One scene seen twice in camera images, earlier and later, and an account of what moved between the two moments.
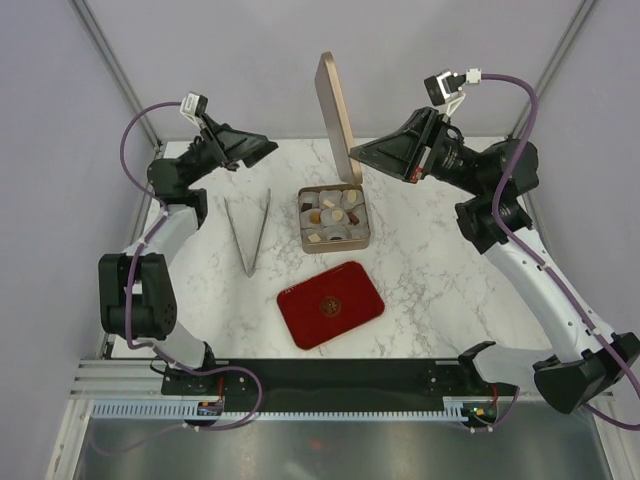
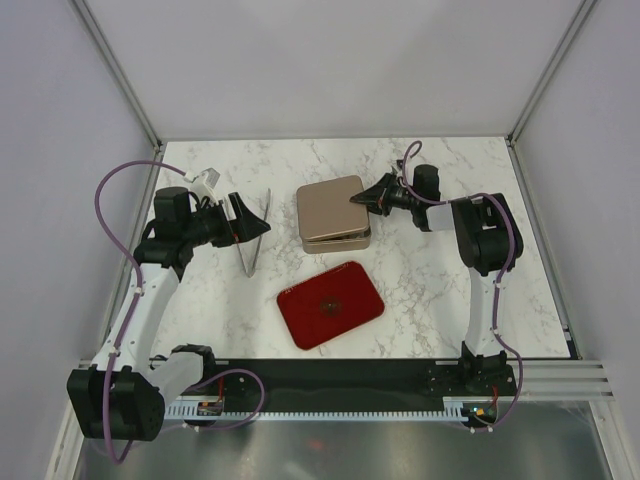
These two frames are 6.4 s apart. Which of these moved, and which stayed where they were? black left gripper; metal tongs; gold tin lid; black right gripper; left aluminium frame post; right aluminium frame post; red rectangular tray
Moved: gold tin lid; black right gripper; black left gripper
Stayed: left aluminium frame post; right aluminium frame post; red rectangular tray; metal tongs
